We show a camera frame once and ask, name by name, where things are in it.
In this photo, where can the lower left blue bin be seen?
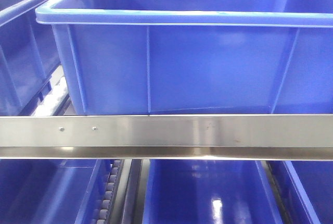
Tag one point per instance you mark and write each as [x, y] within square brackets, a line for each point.
[53, 190]

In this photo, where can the upper left blue box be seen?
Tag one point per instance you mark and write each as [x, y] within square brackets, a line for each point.
[29, 56]

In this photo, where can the lower shelf roller track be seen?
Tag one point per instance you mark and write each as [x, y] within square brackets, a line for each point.
[112, 171]

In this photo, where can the lower centre blue bin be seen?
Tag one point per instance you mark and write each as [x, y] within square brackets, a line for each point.
[208, 191]

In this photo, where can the steel front rack crossbar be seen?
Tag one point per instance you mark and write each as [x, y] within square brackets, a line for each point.
[227, 137]

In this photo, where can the blue bin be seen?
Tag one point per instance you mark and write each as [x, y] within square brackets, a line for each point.
[53, 190]
[208, 191]
[305, 188]

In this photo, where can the large blue box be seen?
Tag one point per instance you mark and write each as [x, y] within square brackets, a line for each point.
[140, 57]

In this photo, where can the lower right blue bin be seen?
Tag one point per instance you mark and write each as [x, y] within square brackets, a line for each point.
[305, 188]

